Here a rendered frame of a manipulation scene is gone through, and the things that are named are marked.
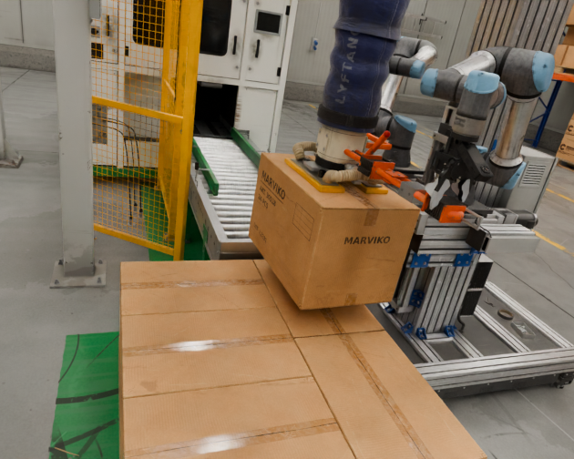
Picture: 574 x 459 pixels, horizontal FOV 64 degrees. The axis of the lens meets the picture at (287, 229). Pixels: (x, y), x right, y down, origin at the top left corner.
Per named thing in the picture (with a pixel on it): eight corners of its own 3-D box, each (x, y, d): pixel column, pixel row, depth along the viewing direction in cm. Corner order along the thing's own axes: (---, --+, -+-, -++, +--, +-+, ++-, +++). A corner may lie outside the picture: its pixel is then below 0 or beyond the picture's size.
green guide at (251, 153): (230, 136, 436) (231, 126, 432) (241, 137, 439) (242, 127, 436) (282, 198, 301) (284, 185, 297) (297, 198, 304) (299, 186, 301)
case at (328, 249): (248, 235, 211) (261, 151, 195) (322, 234, 228) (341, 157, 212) (300, 311, 162) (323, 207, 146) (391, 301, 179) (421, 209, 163)
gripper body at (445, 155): (449, 171, 129) (463, 129, 124) (470, 182, 122) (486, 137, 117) (428, 170, 126) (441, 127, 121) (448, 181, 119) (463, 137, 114)
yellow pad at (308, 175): (283, 162, 187) (285, 150, 185) (305, 163, 191) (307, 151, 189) (320, 192, 159) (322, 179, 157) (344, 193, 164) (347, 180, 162)
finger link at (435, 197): (420, 202, 128) (439, 174, 126) (434, 211, 123) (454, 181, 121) (413, 198, 126) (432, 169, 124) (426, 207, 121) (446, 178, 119)
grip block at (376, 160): (355, 170, 156) (359, 154, 154) (379, 171, 160) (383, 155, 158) (368, 178, 149) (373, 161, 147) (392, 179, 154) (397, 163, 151)
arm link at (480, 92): (506, 75, 113) (497, 75, 107) (490, 119, 118) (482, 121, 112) (475, 69, 117) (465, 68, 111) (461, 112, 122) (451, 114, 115)
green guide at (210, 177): (173, 131, 417) (174, 121, 413) (185, 132, 420) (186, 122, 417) (201, 195, 282) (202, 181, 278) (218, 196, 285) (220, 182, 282)
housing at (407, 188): (396, 194, 139) (400, 180, 137) (414, 195, 142) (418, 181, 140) (410, 203, 133) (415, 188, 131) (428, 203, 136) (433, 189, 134)
